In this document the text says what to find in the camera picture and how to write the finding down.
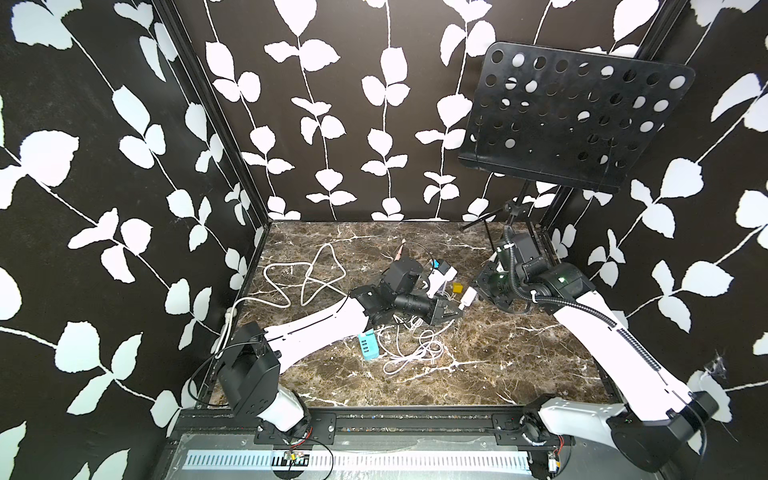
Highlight white thin cable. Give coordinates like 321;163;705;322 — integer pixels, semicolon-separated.
377;317;463;378

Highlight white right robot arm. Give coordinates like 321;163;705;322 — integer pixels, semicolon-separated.
476;243;719;473

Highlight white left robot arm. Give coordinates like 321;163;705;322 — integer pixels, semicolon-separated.
217;285;463;437

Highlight teal power strip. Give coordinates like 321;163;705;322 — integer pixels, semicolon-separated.
358;331;380;361

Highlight black music stand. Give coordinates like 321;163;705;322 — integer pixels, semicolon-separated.
438;41;696;227

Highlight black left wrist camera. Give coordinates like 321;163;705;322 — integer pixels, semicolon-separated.
380;256;423;297

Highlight white power strip cord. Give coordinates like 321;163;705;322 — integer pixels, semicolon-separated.
212;239;349;361

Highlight black front rail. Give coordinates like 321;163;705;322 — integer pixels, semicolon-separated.
167;407;655;451

